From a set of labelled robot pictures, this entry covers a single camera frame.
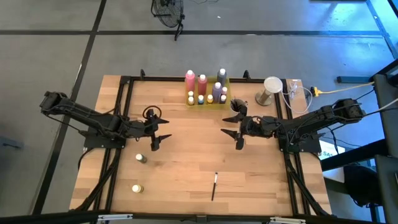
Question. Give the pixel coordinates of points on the small pink paint bottle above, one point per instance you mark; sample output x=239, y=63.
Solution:
x=224, y=91

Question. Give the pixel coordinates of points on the black metal beam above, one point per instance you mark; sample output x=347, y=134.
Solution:
x=354, y=79
x=351, y=155

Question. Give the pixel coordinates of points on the beige plastic cup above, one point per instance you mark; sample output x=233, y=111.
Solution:
x=231, y=107

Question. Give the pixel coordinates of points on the large grey paint bottle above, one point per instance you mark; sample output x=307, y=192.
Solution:
x=221, y=76

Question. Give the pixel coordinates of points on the small tan paint bottle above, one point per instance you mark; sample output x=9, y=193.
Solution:
x=137, y=188

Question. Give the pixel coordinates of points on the yellow translucent plastic bin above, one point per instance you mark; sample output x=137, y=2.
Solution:
x=208, y=106

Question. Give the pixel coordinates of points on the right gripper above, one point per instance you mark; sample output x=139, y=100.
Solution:
x=240, y=143

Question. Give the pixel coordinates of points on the silver frame bracket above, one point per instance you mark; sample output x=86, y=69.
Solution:
x=115, y=217
x=287, y=220

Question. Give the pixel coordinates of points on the large blue paint bottle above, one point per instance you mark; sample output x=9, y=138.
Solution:
x=216, y=90

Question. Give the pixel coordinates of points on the grey floor object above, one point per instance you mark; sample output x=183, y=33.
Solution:
x=9, y=143

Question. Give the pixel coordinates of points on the small red paint bottle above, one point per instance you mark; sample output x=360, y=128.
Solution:
x=191, y=93

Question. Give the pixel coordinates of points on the large red paint bottle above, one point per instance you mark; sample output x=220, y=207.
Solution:
x=202, y=85

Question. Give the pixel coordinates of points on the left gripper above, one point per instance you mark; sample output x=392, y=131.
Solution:
x=154, y=144

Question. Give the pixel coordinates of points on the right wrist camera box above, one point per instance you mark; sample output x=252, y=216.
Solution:
x=265, y=127

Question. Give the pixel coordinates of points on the black office chair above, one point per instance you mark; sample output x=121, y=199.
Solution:
x=360, y=183

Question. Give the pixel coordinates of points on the small ochre paint bottle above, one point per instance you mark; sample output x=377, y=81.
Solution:
x=191, y=100

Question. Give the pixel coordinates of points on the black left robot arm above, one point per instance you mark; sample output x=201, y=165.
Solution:
x=93, y=119

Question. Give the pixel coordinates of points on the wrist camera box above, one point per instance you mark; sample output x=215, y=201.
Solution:
x=141, y=129
x=265, y=127

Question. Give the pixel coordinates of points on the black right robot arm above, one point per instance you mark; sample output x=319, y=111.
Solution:
x=311, y=119

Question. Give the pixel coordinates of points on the black floor fan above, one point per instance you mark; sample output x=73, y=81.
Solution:
x=169, y=12

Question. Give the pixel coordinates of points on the green white sign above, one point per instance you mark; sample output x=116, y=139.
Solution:
x=329, y=154

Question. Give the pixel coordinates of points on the large pink paint bottle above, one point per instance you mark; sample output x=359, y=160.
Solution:
x=190, y=81

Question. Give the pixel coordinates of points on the grey side desk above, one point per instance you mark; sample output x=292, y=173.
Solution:
x=388, y=124

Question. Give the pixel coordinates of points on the white dome table lamp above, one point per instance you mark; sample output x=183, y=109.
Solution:
x=273, y=84

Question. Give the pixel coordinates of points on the black table frame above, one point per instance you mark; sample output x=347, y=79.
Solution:
x=155, y=79

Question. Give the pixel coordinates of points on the small blue paint bottle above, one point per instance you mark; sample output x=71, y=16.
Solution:
x=201, y=99

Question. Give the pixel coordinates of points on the small yellow paint bottle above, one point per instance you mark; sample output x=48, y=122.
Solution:
x=210, y=99

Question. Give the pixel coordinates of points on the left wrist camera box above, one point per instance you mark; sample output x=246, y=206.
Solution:
x=141, y=129

